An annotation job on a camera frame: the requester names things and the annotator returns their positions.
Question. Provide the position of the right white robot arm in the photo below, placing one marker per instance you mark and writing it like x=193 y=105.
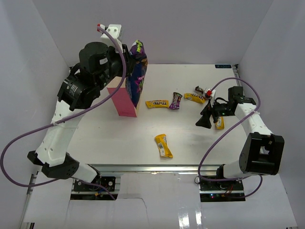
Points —
x=262 y=151

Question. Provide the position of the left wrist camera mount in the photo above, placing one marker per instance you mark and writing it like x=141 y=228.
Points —
x=115 y=30

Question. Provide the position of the blue label sticker right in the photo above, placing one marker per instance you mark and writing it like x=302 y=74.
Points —
x=223 y=66

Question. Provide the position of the brown snickers bar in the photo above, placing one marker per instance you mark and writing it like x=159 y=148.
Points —
x=199 y=90

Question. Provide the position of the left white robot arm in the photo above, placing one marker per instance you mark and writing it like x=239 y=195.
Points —
x=74 y=96

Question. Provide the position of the yellow packet under gripper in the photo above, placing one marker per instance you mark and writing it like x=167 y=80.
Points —
x=219 y=125

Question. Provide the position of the purple snack chip bag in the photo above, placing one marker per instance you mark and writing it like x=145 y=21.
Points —
x=134 y=83

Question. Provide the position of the aluminium front rail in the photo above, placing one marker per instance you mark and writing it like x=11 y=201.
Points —
x=193 y=169

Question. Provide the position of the pink paper gift bag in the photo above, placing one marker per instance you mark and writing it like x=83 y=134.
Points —
x=123 y=102

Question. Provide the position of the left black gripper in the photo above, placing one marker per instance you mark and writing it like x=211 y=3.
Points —
x=111 y=50

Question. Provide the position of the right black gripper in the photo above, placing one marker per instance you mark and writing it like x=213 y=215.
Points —
x=205 y=121

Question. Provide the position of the yellow m&m packet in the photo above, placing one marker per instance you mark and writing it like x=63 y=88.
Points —
x=194 y=97
x=157 y=104

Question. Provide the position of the purple candy packet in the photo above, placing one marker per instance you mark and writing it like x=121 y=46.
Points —
x=175 y=105

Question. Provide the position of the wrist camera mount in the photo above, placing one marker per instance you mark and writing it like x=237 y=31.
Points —
x=115 y=30
x=210 y=94

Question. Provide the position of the yellow candy packet front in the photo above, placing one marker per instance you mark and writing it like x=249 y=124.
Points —
x=161 y=141

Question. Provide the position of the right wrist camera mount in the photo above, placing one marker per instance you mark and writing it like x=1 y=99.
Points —
x=210 y=94

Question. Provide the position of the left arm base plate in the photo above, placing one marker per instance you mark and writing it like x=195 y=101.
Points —
x=106 y=182

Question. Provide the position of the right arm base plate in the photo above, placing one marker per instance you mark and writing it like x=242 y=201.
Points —
x=220 y=186

